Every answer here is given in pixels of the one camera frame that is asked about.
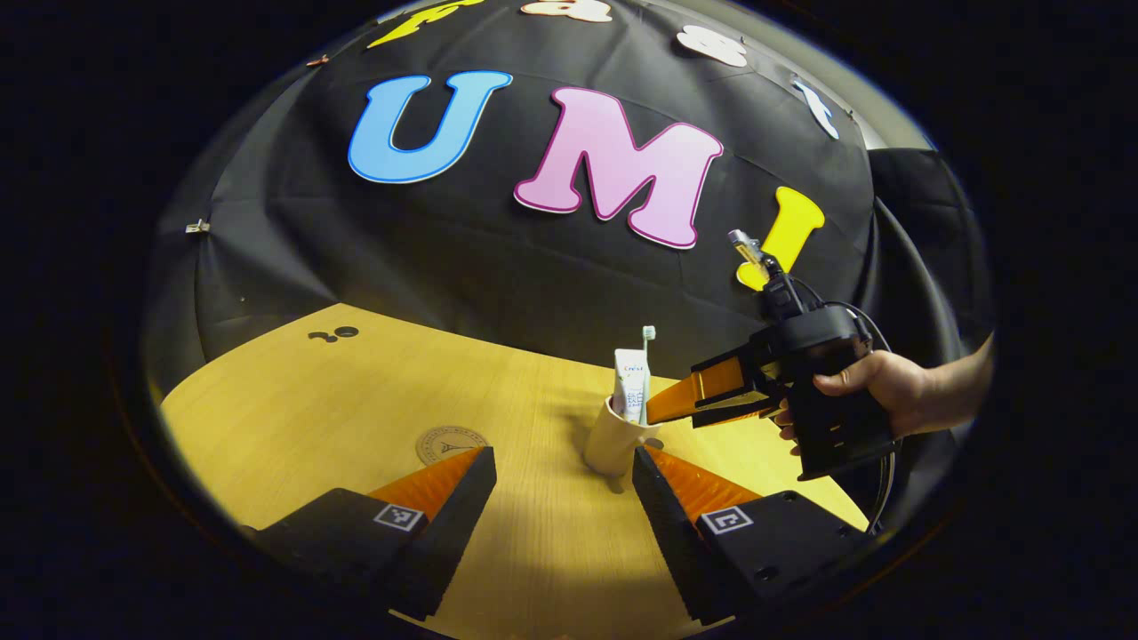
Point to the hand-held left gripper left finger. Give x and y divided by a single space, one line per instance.
453 524

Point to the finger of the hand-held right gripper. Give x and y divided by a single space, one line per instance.
702 391
738 411

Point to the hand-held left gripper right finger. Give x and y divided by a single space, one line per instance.
667 533

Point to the white toothpaste tube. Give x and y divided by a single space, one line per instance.
629 382

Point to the pale green toothbrush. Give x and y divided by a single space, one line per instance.
648 334

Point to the round brown coaster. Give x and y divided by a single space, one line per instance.
444 442

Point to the beige cup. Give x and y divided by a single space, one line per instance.
609 444

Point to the black backdrop cloth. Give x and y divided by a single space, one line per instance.
444 249

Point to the silver cloth clip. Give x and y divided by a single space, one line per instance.
197 227

